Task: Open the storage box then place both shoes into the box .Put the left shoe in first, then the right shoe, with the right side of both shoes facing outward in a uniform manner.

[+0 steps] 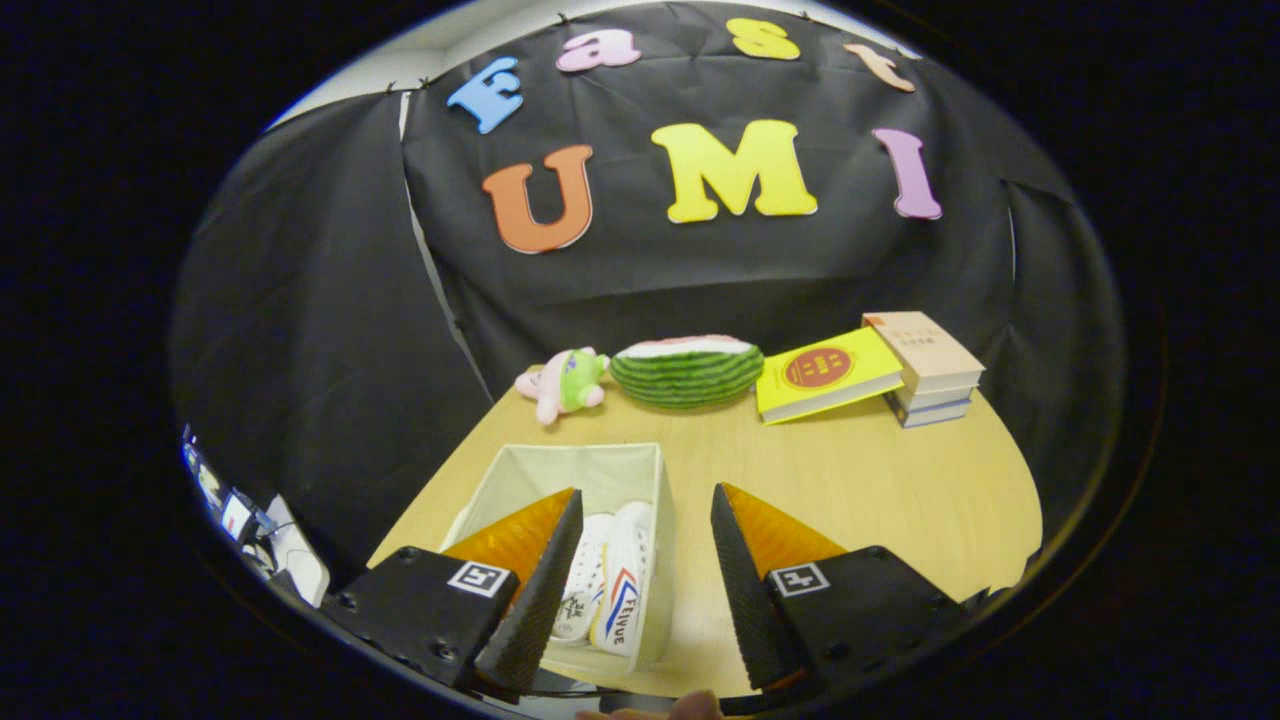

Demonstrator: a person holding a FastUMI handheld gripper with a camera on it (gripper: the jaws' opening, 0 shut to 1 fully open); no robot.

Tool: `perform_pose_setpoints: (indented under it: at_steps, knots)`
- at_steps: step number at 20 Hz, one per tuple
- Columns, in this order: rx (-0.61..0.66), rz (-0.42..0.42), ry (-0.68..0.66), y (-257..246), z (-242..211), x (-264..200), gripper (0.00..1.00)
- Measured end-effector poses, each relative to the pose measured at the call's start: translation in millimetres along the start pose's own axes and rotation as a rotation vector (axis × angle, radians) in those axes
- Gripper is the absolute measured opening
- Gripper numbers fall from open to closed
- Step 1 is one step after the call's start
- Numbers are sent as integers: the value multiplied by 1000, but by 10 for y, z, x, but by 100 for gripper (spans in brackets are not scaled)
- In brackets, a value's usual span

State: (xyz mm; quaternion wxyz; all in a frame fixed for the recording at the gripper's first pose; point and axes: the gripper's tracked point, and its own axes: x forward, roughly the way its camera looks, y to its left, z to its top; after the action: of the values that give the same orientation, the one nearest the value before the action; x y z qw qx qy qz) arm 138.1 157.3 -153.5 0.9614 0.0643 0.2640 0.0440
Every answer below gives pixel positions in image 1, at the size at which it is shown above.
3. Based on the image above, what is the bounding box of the white device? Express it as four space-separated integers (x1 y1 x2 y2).
262 495 331 608

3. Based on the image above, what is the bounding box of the pink and green plush toy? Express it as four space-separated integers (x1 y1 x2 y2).
514 347 611 426

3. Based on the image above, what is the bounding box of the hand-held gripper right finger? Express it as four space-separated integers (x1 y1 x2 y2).
710 483 969 693

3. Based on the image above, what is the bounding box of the watermelon slice plush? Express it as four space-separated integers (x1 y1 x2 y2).
609 334 766 409

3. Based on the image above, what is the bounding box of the tan book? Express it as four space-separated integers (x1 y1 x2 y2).
862 311 986 394

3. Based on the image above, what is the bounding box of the yellow book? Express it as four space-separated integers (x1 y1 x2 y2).
755 326 906 426

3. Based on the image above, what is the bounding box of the white book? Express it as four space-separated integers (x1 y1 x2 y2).
893 383 979 411

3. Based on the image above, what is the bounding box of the blue printed package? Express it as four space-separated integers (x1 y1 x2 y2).
180 430 256 546

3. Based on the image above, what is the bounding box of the blue-grey book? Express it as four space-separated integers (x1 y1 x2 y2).
883 395 973 429

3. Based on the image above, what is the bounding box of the beige fabric storage box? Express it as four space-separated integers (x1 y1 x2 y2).
440 442 676 673

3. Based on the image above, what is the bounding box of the white canvas shoe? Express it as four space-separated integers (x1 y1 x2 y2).
548 513 613 646
590 500 656 656

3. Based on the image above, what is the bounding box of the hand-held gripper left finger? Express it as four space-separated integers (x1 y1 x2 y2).
320 488 584 694

